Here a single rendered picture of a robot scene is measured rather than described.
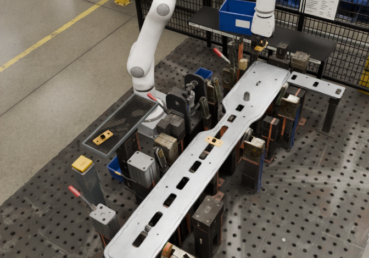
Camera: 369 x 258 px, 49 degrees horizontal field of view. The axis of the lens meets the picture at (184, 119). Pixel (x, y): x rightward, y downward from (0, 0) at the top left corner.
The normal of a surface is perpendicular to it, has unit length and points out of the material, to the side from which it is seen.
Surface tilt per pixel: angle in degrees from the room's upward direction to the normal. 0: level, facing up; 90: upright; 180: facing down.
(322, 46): 0
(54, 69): 0
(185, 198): 0
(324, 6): 90
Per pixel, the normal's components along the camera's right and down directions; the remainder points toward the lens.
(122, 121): -0.05, -0.70
